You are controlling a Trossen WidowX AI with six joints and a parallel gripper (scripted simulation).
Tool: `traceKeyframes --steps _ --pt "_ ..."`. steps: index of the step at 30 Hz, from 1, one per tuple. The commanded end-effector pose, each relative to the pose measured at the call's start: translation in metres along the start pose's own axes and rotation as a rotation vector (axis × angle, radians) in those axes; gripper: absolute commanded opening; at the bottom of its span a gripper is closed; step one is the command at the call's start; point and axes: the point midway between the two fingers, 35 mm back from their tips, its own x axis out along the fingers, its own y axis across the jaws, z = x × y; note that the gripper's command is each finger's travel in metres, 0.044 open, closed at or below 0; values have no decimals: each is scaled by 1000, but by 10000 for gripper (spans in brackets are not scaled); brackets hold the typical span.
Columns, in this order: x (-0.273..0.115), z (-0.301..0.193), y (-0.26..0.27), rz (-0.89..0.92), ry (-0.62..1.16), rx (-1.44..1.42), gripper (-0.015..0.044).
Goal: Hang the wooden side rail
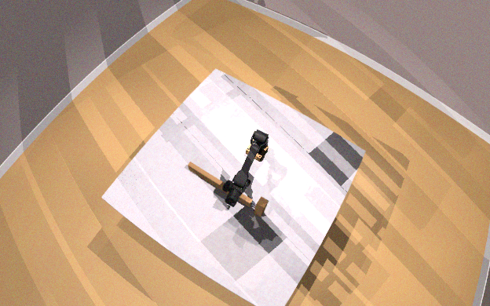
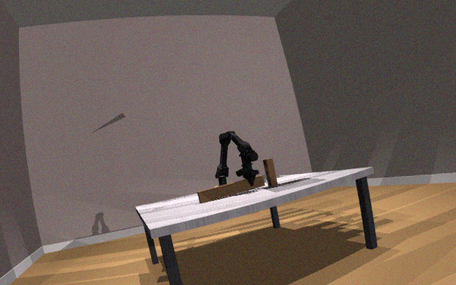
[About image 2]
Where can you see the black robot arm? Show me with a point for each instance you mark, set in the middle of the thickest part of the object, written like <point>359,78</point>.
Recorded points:
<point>246,152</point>

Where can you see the wooden post with vertical slot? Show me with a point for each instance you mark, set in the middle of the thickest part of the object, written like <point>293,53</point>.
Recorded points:
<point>270,172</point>

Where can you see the brown wooden board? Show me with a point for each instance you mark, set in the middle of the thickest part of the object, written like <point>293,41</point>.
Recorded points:
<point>215,193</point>

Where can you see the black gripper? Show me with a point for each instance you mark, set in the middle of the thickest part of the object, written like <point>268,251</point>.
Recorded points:
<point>251,173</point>

